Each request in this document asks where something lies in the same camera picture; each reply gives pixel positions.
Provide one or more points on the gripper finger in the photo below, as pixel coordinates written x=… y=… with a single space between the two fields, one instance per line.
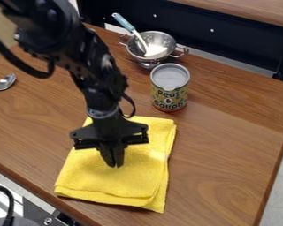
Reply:
x=107 y=156
x=119 y=154

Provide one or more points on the yellow can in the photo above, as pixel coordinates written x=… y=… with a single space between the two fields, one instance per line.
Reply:
x=169 y=87

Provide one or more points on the yellow cloth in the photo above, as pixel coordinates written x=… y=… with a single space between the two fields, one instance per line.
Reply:
x=120 y=173

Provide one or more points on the silver strainer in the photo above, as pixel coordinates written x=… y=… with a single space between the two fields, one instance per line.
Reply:
x=153 y=48

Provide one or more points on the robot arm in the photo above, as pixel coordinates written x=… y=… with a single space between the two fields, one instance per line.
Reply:
x=69 y=44

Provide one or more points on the silver spoon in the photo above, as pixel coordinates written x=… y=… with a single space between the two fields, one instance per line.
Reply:
x=3 y=82

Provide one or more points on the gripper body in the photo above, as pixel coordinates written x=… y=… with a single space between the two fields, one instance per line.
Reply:
x=108 y=131

